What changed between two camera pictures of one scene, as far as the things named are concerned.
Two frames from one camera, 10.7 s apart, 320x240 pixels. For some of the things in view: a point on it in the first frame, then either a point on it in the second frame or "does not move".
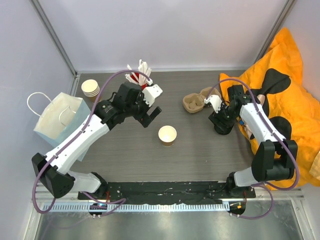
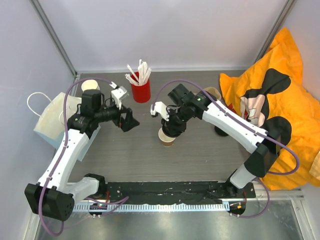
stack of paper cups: [90, 88] does not move
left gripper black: [144, 118] -> [128, 122]
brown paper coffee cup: [167, 134] does not move
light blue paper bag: [60, 118] does not move
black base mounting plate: [165, 191] does not move
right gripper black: [216, 118] -> [171, 123]
